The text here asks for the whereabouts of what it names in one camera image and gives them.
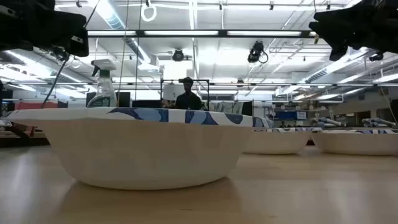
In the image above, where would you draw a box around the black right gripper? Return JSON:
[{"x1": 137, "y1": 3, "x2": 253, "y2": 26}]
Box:
[{"x1": 309, "y1": 0, "x2": 374, "y2": 62}]

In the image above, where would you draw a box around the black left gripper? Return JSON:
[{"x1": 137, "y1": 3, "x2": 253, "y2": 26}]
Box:
[{"x1": 30, "y1": 0, "x2": 90, "y2": 58}]

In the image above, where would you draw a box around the blue patterned paper bowl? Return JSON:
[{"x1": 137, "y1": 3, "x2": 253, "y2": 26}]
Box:
[
  {"x1": 5, "y1": 107, "x2": 275, "y2": 190},
  {"x1": 242, "y1": 126, "x2": 323, "y2": 156},
  {"x1": 312, "y1": 129, "x2": 398, "y2": 156}
]

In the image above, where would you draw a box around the green label spray bottle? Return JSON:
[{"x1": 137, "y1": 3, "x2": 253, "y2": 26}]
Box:
[{"x1": 86, "y1": 58, "x2": 118, "y2": 108}]

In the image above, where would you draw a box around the red cloth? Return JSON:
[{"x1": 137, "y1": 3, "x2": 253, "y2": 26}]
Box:
[{"x1": 14, "y1": 101, "x2": 60, "y2": 110}]

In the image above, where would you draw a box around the blue storage bin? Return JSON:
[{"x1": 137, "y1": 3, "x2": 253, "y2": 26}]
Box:
[{"x1": 275, "y1": 110, "x2": 308, "y2": 121}]

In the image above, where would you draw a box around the leaf patterned cloth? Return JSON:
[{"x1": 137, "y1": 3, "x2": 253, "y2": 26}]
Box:
[{"x1": 207, "y1": 101, "x2": 245, "y2": 116}]

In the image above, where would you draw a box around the person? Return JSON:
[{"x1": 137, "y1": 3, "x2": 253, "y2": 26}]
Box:
[{"x1": 175, "y1": 77, "x2": 203, "y2": 111}]

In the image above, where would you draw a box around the long black cable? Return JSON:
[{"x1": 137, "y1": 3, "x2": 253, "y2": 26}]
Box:
[{"x1": 40, "y1": 0, "x2": 101, "y2": 109}]

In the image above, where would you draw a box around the silver ceiling air duct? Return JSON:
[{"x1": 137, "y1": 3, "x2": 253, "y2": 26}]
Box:
[{"x1": 93, "y1": 0, "x2": 153, "y2": 65}]

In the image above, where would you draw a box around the black frame-mounted device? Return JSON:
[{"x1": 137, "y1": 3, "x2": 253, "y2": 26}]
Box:
[{"x1": 247, "y1": 40, "x2": 269, "y2": 65}]

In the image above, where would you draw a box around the black aluminium rig frame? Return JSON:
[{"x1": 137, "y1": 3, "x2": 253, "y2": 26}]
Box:
[{"x1": 0, "y1": 29, "x2": 317, "y2": 147}]

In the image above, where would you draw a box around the white hanging ring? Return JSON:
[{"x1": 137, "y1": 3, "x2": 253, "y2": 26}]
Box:
[{"x1": 141, "y1": 2, "x2": 157, "y2": 22}]

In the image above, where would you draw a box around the black overhead camera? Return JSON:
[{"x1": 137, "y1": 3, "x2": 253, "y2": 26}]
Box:
[{"x1": 172, "y1": 48, "x2": 185, "y2": 62}]

